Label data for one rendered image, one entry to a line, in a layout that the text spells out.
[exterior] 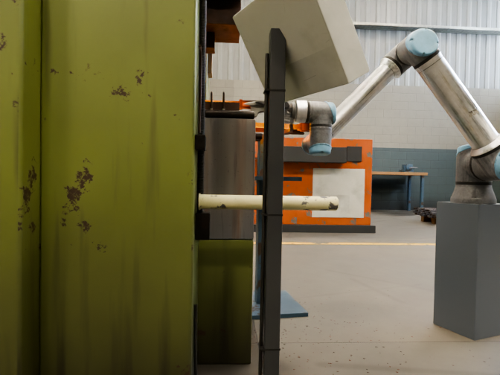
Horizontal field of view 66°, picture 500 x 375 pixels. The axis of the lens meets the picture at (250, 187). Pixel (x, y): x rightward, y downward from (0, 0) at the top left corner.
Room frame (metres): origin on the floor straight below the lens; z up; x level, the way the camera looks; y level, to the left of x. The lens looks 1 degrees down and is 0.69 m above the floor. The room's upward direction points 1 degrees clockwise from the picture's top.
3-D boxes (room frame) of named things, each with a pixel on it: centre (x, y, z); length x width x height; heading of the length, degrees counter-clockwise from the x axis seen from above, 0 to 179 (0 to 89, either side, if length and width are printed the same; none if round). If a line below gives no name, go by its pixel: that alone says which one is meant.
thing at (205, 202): (1.22, -0.06, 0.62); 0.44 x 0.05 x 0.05; 94
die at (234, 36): (1.55, 0.26, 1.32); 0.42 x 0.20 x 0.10; 94
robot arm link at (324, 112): (1.61, -0.28, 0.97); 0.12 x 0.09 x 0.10; 94
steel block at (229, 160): (1.60, 0.27, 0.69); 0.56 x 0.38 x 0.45; 94
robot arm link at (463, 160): (1.82, -1.06, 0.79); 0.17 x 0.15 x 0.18; 3
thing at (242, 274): (1.60, 0.27, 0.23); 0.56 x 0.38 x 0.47; 94
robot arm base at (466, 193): (1.83, -1.06, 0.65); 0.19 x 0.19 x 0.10
